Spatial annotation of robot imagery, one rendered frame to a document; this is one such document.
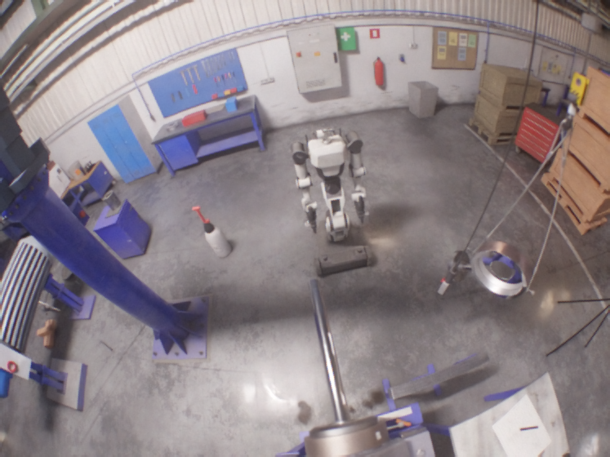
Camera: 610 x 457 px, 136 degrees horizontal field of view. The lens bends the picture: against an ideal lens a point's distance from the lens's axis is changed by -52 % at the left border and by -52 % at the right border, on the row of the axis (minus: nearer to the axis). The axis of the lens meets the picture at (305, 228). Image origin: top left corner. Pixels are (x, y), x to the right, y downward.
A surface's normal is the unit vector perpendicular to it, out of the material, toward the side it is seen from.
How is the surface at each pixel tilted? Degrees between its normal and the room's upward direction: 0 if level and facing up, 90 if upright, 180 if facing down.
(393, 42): 90
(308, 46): 90
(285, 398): 0
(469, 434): 0
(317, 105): 90
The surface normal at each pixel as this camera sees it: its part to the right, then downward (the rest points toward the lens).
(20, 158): 0.99, -0.06
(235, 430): -0.17, -0.64
